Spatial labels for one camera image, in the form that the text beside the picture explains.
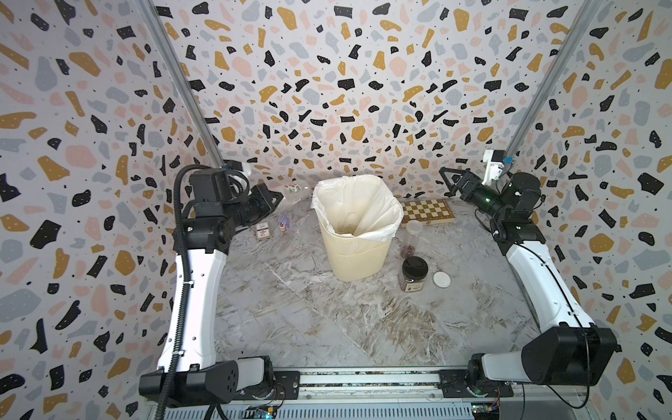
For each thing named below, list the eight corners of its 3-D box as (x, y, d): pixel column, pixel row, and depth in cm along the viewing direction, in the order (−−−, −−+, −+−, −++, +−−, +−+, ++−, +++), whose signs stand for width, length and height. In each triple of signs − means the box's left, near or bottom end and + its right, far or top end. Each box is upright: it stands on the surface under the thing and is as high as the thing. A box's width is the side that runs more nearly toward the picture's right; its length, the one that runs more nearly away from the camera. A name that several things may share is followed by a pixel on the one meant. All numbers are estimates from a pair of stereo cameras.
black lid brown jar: (400, 293, 95) (406, 277, 85) (398, 273, 100) (403, 255, 91) (421, 294, 95) (429, 277, 85) (418, 273, 100) (425, 255, 91)
